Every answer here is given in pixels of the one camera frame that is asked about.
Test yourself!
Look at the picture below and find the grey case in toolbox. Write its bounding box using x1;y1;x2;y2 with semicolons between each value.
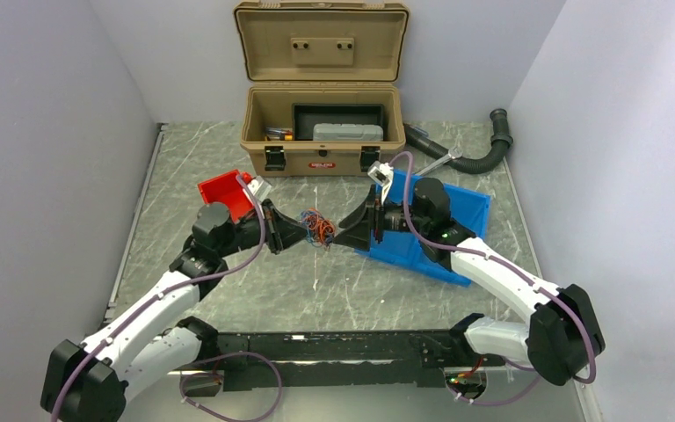
312;123;384;142

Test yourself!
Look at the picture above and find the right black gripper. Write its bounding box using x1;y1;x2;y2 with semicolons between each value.
333;185;429;251

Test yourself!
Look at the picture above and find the coloured cable bundle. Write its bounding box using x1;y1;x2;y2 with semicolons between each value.
297;208;338;250

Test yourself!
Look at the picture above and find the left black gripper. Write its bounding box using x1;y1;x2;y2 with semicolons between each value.
217;199;313;258

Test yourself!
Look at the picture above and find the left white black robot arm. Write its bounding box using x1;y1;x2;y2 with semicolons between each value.
40;200;308;421

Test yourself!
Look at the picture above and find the blue two-compartment plastic bin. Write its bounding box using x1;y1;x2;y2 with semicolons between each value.
353;183;490;287

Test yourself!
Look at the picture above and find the black corrugated hose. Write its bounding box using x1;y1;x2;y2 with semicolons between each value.
403;108;514;176

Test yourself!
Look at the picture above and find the yellow orange tool in toolbox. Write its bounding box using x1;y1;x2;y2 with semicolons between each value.
265;127;294;142

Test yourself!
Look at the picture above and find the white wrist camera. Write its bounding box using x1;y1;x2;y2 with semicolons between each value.
367;161;394;205
247;176;272;203

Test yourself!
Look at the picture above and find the red plastic bin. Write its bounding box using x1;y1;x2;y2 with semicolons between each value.
197;170;254;222

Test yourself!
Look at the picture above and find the silver wrench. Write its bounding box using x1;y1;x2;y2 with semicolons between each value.
416;147;461;176

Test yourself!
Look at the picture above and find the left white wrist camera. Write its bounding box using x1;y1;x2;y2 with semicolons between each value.
247;176;272;203

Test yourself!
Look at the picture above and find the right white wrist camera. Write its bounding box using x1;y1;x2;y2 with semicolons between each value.
367;161;394;205

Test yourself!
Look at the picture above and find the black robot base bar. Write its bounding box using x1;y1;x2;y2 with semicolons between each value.
182;330;504;392

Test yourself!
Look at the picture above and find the tan plastic toolbox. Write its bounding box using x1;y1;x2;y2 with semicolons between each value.
233;1;410;177

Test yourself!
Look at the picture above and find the black tray in toolbox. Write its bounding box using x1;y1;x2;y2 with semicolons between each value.
292;103;387;141

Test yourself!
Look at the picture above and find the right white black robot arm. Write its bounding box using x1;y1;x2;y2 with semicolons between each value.
334;178;606;386

